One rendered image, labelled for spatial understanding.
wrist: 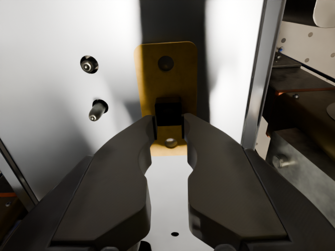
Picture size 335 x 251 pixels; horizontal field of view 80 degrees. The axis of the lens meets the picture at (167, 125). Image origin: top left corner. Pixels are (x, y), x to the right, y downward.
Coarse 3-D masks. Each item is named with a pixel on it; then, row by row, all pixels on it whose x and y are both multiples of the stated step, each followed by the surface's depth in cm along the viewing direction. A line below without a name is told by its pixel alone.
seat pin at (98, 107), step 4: (100, 100) 14; (96, 104) 14; (100, 104) 14; (104, 104) 14; (92, 108) 13; (96, 108) 13; (100, 108) 14; (104, 108) 14; (92, 112) 13; (96, 112) 13; (100, 112) 13; (88, 116) 13; (92, 116) 13; (96, 116) 13; (100, 116) 13; (92, 120) 13; (96, 120) 13
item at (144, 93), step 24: (144, 48) 12; (168, 48) 12; (192, 48) 12; (144, 72) 12; (168, 72) 12; (192, 72) 12; (144, 96) 13; (168, 96) 13; (192, 96) 13; (168, 120) 13
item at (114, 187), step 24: (144, 120) 11; (120, 144) 10; (144, 144) 9; (96, 168) 8; (120, 168) 8; (144, 168) 10; (96, 192) 7; (120, 192) 7; (144, 192) 7; (72, 216) 6; (96, 216) 6; (120, 216) 6; (144, 216) 7; (72, 240) 6; (96, 240) 6; (120, 240) 6
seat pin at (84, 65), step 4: (84, 60) 12; (88, 60) 12; (92, 60) 13; (96, 60) 13; (84, 64) 12; (88, 64) 12; (92, 64) 13; (96, 64) 13; (84, 68) 12; (88, 68) 12; (92, 68) 13; (88, 72) 13
